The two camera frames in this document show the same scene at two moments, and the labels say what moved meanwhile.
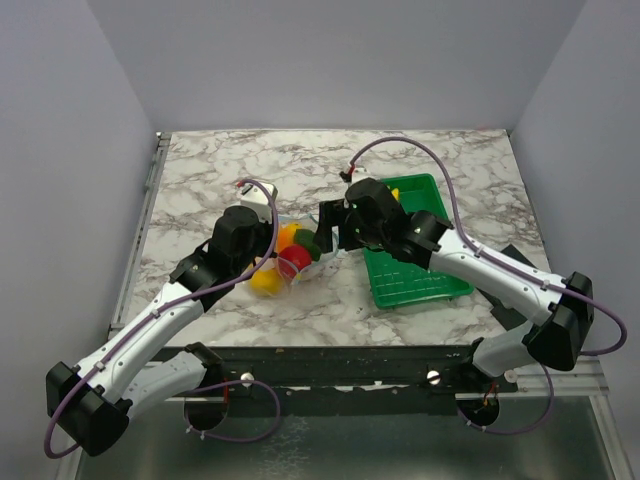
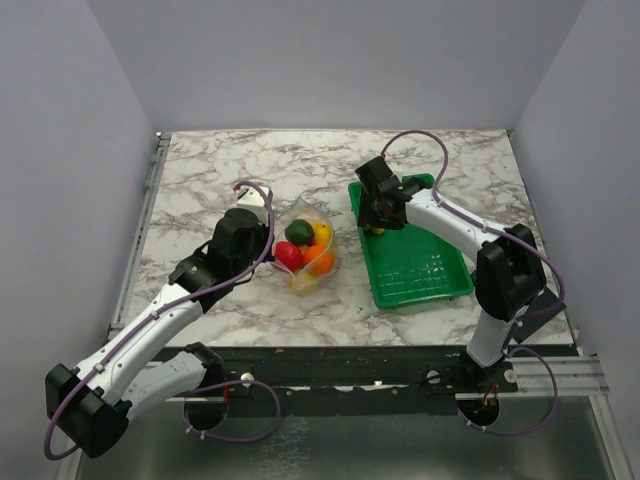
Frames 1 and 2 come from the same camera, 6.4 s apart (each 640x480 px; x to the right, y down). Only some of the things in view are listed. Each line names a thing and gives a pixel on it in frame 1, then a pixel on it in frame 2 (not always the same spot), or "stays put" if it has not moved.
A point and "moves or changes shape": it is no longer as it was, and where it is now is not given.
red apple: x=293 y=258 moves or changes shape
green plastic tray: x=397 y=284 stays put
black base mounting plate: x=356 y=379 stays put
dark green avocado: x=305 y=238 → x=300 y=232
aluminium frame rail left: x=118 y=319 stays put
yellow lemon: x=266 y=282 → x=303 y=284
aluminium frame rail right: x=585 y=379 stays put
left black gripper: x=266 y=227 stays put
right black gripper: x=333 y=213 → x=366 y=214
